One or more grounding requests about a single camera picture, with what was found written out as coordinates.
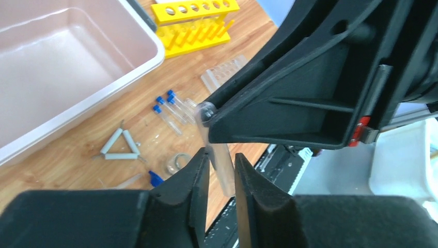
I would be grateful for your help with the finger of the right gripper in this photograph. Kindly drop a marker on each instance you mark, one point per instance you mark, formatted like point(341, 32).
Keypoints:
point(318, 94)

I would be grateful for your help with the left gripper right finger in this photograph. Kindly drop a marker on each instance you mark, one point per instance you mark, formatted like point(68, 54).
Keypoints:
point(266, 215)

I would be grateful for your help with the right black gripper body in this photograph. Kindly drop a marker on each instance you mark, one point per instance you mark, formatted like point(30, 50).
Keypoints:
point(405, 30)

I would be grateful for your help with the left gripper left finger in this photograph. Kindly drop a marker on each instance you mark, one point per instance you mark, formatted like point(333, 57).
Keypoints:
point(178, 206)

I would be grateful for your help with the clear glass test tube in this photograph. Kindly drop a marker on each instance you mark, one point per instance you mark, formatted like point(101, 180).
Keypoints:
point(219, 154)

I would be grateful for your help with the blue capped test tube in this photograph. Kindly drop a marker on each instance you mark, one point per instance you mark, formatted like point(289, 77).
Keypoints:
point(163, 103)
point(157, 109)
point(187, 111)
point(179, 109)

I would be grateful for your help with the small glass jar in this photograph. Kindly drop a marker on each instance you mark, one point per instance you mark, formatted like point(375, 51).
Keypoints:
point(177, 162)

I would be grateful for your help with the clay pipe triangle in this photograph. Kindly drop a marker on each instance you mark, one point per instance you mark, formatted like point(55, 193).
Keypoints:
point(121, 145)

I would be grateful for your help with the clear well plate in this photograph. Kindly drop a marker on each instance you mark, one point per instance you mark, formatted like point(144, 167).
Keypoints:
point(216, 76)

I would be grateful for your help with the yellow test tube rack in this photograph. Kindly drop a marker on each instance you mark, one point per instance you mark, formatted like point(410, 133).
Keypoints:
point(190, 26)

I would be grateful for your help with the pink plastic bin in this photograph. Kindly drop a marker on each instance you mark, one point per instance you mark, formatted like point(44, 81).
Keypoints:
point(62, 61)

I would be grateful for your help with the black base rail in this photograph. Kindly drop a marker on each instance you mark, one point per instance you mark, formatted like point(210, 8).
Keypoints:
point(284, 167)

